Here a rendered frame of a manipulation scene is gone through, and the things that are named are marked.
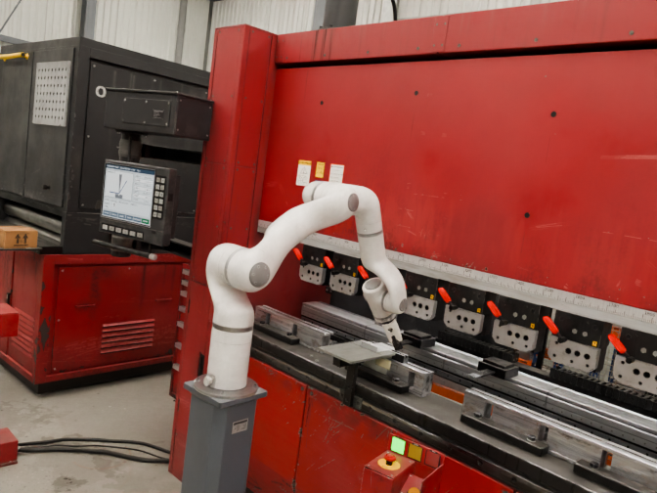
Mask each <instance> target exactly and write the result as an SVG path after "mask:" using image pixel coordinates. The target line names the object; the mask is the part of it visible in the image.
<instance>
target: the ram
mask: <svg viewBox="0 0 657 493"><path fill-rule="evenodd" d="M300 160H308V161H312V162H311V170H310V178H309V183H311V182H314V181H315V180H320V181H326V182H328V181H329V171H330V164H331V163H334V164H343V165H344V172H343V180H342V184H348V185H355V186H362V187H365V188H368V189H370V190H372V191H373V192H374V193H375V194H376V196H377V198H378V201H379V205H380V213H381V221H382V229H383V239H384V247H385V249H388V250H393V251H397V252H401V253H404V254H409V255H413V256H417V257H421V258H426V259H430V260H434V261H438V262H443V263H447V264H451V265H456V266H459V267H463V268H467V269H472V270H476V271H480V272H484V273H489V274H493V275H497V276H501V277H506V278H510V279H513V280H517V281H522V282H526V283H530V284H535V285H539V286H543V287H547V288H552V289H556V290H560V291H568V292H571V293H575V294H579V295H584V296H588V297H592V298H597V299H601V300H605V301H609V302H614V303H618V304H622V305H626V306H631V307H634V308H638V309H642V310H647V311H651V312H655V313H657V49H646V50H628V51H609V52H591V53H573V54H554V55H537V56H518V57H499V58H482V59H463V60H445V61H427V62H408V63H390V64H372V65H353V66H335V67H300V68H281V69H277V73H276V81H275V90H274V98H273V105H272V114H271V122H270V130H269V139H268V147H267V155H266V163H265V171H264V180H263V188H262V197H261V204H260V212H259V220H263V221H268V222H272V223H273V222H274V221H275V220H277V219H278V218H279V217H280V216H282V215H283V214H284V213H286V212H287V211H289V210H290V209H292V208H294V207H296V206H299V205H301V204H304V201H303V199H302V193H303V190H304V188H305V187H306V186H301V185H296V179H297V171H298V163H299V161H300ZM317 162H324V163H325V169H324V176H323V178H320V177H316V169H317ZM388 260H389V261H390V262H391V263H392V264H393V265H394V266H395V267H396V268H400V269H404V270H408V271H411V272H415V273H419V274H422V275H426V276H430V277H434V278H437V279H441V280H445V281H449V282H453V283H457V284H461V285H465V286H468V287H472V288H476V289H479V290H483V291H490V292H493V293H497V294H501V295H505V296H509V297H513V298H517V299H521V300H524V301H528V302H532V303H536V304H540V305H543V306H547V307H550V308H554V309H558V310H562V311H566V312H570V313H574V314H578V315H581V316H585V317H589V318H593V319H596V320H600V321H604V322H607V323H611V324H615V325H619V326H623V327H627V328H631V329H635V330H638V331H642V332H646V333H650V334H654V335H657V325H656V324H652V323H648V322H644V321H640V320H637V319H633V318H629V317H625V316H621V315H617V314H613V313H609V312H605V311H601V310H597V309H592V308H588V307H585V306H581V305H577V304H573V303H569V302H565V301H561V300H557V299H553V298H549V297H545V296H541V295H537V294H533V293H529V292H525V291H519V290H515V289H510V288H506V287H502V286H498V285H494V284H490V283H486V282H482V281H478V280H474V279H470V278H466V277H463V276H459V275H455V274H451V273H447V272H443V271H439V270H435V269H430V268H426V267H422V266H418V265H414V264H411V263H407V262H403V261H399V260H395V259H391V258H388Z"/></svg>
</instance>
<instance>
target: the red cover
mask: <svg viewBox="0 0 657 493"><path fill-rule="evenodd" d="M655 48H657V0H567V1H558V2H550V3H542V4H534V5H525V6H517V7H508V8H500V9H492V10H484V11H475V12H467V13H458V14H450V15H444V16H434V17H426V18H417V19H409V20H400V21H393V22H377V23H368V24H360V25H351V26H344V27H335V28H327V29H318V30H310V31H301V32H293V33H285V34H279V35H278V39H277V47H276V56H275V64H276V65H279V66H283V67H288V68H295V67H330V66H349V65H366V64H384V63H402V62H420V61H439V60H450V59H452V60H456V59H475V58H493V57H511V56H529V55H547V54H565V53H583V52H601V51H619V50H637V49H655Z"/></svg>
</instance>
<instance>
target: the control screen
mask: <svg viewBox="0 0 657 493"><path fill-rule="evenodd" d="M153 181H154V171H150V170H145V169H139V168H132V167H126V166H119V165H113V164H107V169H106V180H105V191H104V202H103V214H102V215H104V216H108V217H112V218H117V219H121V220H126V221H130V222H135V223H139V224H144V225H148V226H150V221H151V211H152V201H153ZM113 202H116V207H113V206H111V205H112V203H113Z"/></svg>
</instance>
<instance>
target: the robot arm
mask: <svg viewBox="0 0 657 493"><path fill-rule="evenodd" d="M302 199H303V201H304V204H301V205H299V206H296V207H294V208H292V209H290V210H289V211H287V212H286V213H284V214H283V215H282V216H280V217H279V218H278V219H277V220H275V221H274V222H273V223H272V224H271V225H270V226H269V227H268V228H267V230H266V232H265V234H264V238H263V240H262V241H261V242H260V243H259V244H258V245H257V246H255V247H253V248H246V247H243V246H238V245H234V244H221V245H219V246H216V247H215V248H214V249H213V250H212V251H211V252H210V253H209V255H208V258H207V261H206V269H205V271H206V280H207V283H208V287H209V291H210V294H211V298H212V301H213V306H214V313H213V322H212V331H211V339H210V347H209V356H208V365H207V374H205V375H201V376H199V377H197V378H196V379H195V380H194V388H195V390H196V391H198V392H199V393H201V394H203V395H206V396H209V397H213V398H219V399H243V398H246V397H249V396H252V395H254V394H255V393H256V392H257V389H258V385H257V383H256V381H254V380H252V379H250V378H248V377H247V373H248V365H249V357H250V348H251V341H252V333H253V324H254V310H253V307H252V305H251V303H250V301H249V299H248V296H247V294H246V293H247V292H256V291H261V290H262V289H264V288H265V287H266V286H268V285H269V283H270V282H271V281H272V280H273V278H274V277H275V275H276V273H277V271H278V269H279V268H280V266H281V264H282V262H283V260H284V259H285V257H286V255H287V254H288V253H289V252H290V251H291V250H292V249H293V248H294V247H295V246H296V245H297V244H299V243H300V242H301V241H303V240H304V239H305V238H306V237H308V236H309V235H311V234H313V233H315V232H317V231H319V230H322V229H325V228H327V227H330V226H333V225H336V224H338V223H341V222H343V221H345V220H347V219H348V218H350V217H351V216H352V215H355V221H356V228H357V235H358V242H359V248H360V254H361V260H362V263H363V265H364V267H365V268H367V269H368V270H370V271H371V272H373V273H375V274H376V276H377V277H379V278H371V279H369V280H367V281H366V282H364V284H363V287H362V290H363V292H364V295H365V297H366V299H367V302H368V304H369V306H370V309H371V311H372V314H373V316H374V319H375V320H376V321H377V322H378V323H379V324H381V325H382V327H383V329H384V331H385V333H386V335H387V338H388V340H389V342H390V343H391V344H392V343H393V346H394V348H395V350H396V351H397V350H400V349H403V345H402V342H401V341H402V336H401V332H400V329H399V326H398V324H397V322H396V319H395V318H396V314H402V313H403V312H405V310H406V308H407V292H406V286H405V282H404V279H403V277H402V275H401V273H400V272H399V270H398V269H397V268H396V267H395V266H394V265H393V264H392V263H391V262H390V261H389V260H388V258H387V257H386V255H385V247H384V239H383V229H382V221H381V213H380V205H379V201H378V198H377V196H376V194H375V193H374V192H373V191H372V190H370V189H368V188H365V187H362V186H355V185H348V184H341V183H333V182H326V181H314V182H311V183H309V184H308V185H307V186H306V187H305V188H304V190H303V193H302Z"/></svg>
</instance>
